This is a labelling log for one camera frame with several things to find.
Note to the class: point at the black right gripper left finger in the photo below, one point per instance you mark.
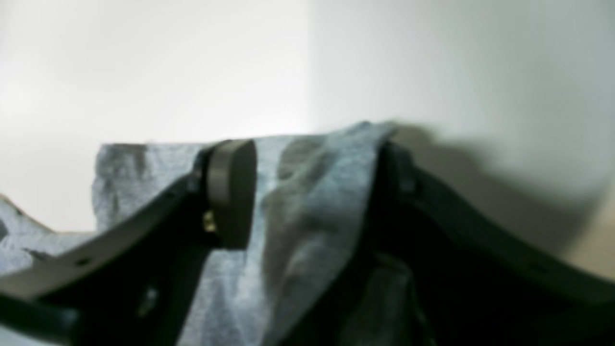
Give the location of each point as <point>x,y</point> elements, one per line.
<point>134,284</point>

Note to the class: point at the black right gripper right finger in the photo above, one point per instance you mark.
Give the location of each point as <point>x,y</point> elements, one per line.
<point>430,270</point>

